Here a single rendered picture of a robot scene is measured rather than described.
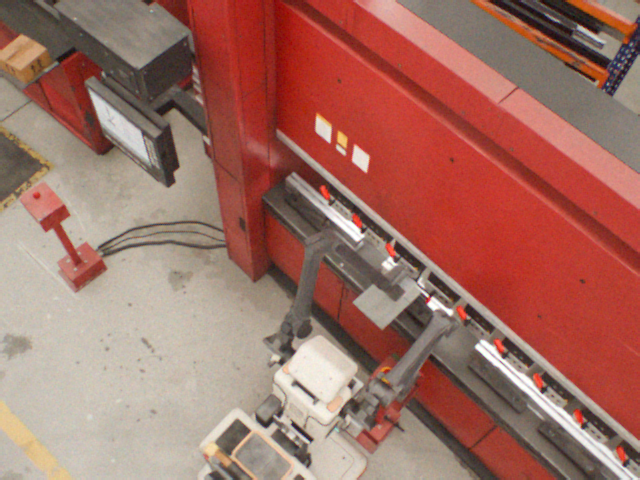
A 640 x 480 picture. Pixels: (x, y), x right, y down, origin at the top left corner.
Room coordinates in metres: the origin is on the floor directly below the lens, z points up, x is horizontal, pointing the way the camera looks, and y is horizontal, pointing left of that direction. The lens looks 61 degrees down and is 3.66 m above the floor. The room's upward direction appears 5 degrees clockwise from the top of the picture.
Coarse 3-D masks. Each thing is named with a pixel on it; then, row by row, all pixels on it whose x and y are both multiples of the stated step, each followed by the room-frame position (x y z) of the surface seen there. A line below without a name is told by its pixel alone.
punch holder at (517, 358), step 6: (504, 342) 1.00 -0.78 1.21; (510, 342) 0.99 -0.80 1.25; (504, 348) 0.99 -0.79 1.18; (510, 348) 0.98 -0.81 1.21; (516, 348) 0.96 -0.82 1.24; (498, 354) 0.99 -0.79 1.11; (510, 354) 0.96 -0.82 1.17; (516, 354) 0.96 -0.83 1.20; (522, 354) 0.94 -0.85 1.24; (510, 360) 0.95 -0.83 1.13; (516, 360) 0.94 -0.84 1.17; (522, 360) 0.93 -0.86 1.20; (528, 360) 0.92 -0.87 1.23; (516, 366) 0.93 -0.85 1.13; (522, 366) 0.92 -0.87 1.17; (528, 366) 0.91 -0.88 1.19; (522, 372) 0.91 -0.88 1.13
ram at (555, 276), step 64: (320, 64) 1.74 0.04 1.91; (384, 64) 1.61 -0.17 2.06; (384, 128) 1.52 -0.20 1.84; (448, 128) 1.36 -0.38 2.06; (384, 192) 1.48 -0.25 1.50; (448, 192) 1.31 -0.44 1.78; (512, 192) 1.17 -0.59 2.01; (448, 256) 1.24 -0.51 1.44; (512, 256) 1.11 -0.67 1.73; (576, 256) 0.99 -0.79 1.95; (512, 320) 1.02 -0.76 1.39; (576, 320) 0.91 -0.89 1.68; (576, 384) 0.80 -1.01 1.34
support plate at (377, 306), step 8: (368, 288) 1.30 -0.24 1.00; (376, 288) 1.30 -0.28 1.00; (416, 288) 1.32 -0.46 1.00; (360, 296) 1.25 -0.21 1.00; (368, 296) 1.26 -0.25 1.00; (376, 296) 1.26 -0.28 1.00; (384, 296) 1.26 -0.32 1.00; (408, 296) 1.27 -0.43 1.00; (416, 296) 1.28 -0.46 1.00; (360, 304) 1.21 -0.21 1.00; (368, 304) 1.22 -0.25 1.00; (376, 304) 1.22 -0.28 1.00; (384, 304) 1.22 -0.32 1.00; (392, 304) 1.23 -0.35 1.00; (400, 304) 1.23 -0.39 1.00; (408, 304) 1.23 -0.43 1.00; (368, 312) 1.18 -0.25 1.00; (376, 312) 1.18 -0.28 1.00; (384, 312) 1.18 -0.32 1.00; (392, 312) 1.19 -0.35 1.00; (400, 312) 1.19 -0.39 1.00; (376, 320) 1.14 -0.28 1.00; (384, 320) 1.15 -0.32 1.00
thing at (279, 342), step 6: (282, 330) 0.97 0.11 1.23; (270, 336) 0.96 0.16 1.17; (276, 336) 0.94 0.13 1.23; (282, 336) 0.94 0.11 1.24; (288, 336) 0.94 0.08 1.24; (294, 336) 0.95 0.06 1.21; (264, 342) 0.92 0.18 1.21; (270, 342) 0.92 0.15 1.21; (276, 342) 0.92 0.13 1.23; (282, 342) 0.92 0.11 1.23; (288, 342) 0.92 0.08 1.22; (276, 348) 0.90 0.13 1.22; (282, 348) 0.90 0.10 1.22; (288, 348) 0.91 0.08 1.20; (282, 354) 0.87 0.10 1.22
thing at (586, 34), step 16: (496, 0) 3.20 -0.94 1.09; (512, 0) 3.20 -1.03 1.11; (528, 0) 3.18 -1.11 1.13; (544, 0) 3.22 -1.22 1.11; (560, 0) 3.23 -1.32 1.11; (592, 0) 3.28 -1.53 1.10; (528, 16) 3.07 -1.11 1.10; (544, 16) 3.06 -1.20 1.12; (560, 16) 3.06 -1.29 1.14; (576, 16) 3.11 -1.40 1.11; (592, 16) 3.12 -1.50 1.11; (544, 32) 2.99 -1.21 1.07; (560, 32) 2.97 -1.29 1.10; (576, 32) 3.01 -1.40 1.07; (592, 32) 3.01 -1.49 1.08; (608, 32) 3.05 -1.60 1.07; (576, 48) 2.87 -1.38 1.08; (608, 64) 2.76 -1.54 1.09
